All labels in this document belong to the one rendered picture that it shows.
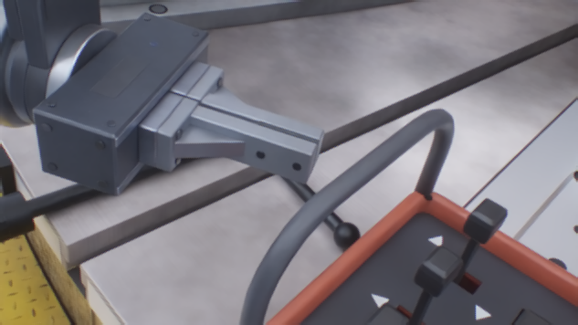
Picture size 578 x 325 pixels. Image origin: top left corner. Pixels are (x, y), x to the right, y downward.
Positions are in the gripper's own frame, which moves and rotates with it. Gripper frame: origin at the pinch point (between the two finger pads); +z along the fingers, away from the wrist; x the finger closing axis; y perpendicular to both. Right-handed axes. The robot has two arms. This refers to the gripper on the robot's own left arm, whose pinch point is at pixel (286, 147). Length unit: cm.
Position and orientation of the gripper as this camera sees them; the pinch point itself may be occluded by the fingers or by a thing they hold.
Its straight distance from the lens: 40.7
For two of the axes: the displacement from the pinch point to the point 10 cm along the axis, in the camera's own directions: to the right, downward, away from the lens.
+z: 9.4, 3.1, -1.6
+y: -1.4, 7.4, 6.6
